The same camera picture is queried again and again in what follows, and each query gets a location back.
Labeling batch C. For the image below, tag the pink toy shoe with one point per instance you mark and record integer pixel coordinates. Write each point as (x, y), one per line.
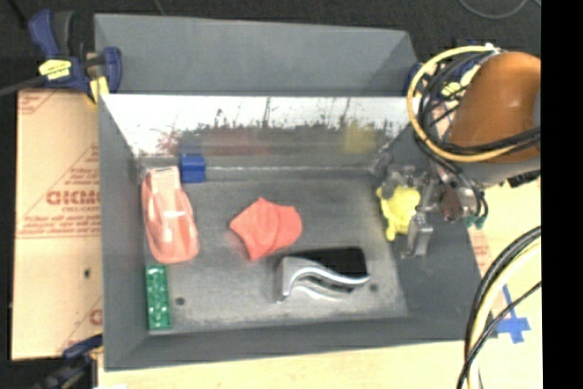
(169, 218)

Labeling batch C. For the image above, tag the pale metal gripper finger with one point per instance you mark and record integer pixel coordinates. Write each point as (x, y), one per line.
(401, 177)
(420, 237)

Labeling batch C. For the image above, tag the black cylinder on white bracket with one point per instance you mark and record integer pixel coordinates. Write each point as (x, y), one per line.
(524, 180)

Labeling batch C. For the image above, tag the brown cardboard board red print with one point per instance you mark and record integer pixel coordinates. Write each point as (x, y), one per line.
(50, 205)

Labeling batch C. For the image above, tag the grey metal bin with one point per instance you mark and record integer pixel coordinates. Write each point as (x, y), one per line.
(255, 300)

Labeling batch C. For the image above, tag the blue block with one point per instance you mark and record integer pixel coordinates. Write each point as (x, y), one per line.
(192, 168)

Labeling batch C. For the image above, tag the yellow toy animal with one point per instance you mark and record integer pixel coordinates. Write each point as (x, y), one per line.
(401, 207)

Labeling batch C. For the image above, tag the coral red cloth cap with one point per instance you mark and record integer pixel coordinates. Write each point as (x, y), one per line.
(266, 228)

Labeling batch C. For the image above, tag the dark green flat block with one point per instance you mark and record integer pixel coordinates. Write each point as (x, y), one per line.
(158, 298)

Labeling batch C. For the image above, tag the silver and black stapler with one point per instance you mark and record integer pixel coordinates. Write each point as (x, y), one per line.
(319, 275)

